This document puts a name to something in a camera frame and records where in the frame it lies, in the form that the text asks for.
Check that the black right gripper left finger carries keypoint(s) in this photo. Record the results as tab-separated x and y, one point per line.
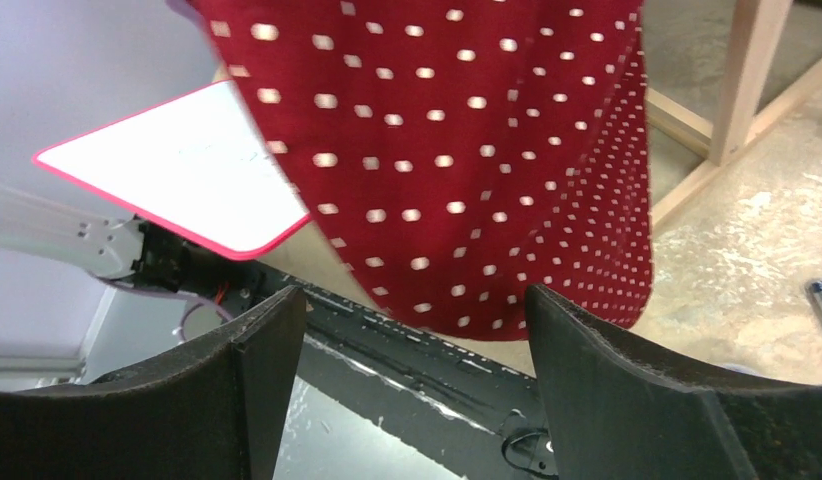
211	408

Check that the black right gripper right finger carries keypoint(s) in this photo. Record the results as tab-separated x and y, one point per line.
620	406

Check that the red polka dot skirt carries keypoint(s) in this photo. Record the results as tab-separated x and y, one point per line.
456	152

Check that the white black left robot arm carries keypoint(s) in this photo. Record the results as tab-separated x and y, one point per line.
135	252

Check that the pink-framed whiteboard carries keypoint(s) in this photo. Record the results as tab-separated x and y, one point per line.
195	165

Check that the wooden clothes rack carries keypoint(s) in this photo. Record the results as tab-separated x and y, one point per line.
741	120

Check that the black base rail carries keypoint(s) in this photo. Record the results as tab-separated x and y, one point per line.
475	416

